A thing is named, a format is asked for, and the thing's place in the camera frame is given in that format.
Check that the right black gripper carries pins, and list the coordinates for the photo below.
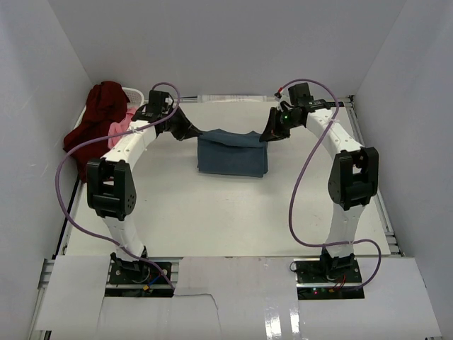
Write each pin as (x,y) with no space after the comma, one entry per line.
(272,128)

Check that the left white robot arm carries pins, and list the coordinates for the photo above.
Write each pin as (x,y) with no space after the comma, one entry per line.
(111,190)

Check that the teal blue t shirt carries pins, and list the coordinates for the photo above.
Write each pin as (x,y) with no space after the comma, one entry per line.
(232,154)

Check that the pink t shirt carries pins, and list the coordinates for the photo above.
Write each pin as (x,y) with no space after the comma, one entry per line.
(122,126)

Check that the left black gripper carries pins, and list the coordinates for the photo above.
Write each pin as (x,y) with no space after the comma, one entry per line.
(187,130)

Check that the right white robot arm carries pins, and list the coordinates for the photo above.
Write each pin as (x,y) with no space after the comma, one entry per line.
(354,176)

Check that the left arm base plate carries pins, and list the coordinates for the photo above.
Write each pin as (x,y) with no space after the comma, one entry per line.
(150,284)

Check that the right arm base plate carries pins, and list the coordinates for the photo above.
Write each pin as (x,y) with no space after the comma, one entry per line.
(313,284)

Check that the white plastic laundry basket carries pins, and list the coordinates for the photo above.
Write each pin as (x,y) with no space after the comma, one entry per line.
(135,98)

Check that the paper sheet at back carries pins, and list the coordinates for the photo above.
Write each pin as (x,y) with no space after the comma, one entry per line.
(231,98)

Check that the dark red t shirt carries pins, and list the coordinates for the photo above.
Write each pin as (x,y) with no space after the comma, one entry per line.
(106,104)

